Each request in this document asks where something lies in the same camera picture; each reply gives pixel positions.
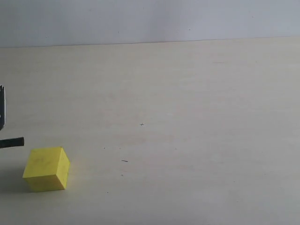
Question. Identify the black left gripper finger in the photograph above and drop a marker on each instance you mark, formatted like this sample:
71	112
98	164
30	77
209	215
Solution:
2	107

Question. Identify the black and white marker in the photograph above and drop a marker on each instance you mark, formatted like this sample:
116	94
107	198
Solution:
13	142

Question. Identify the yellow foam cube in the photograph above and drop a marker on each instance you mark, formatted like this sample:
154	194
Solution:
47	169

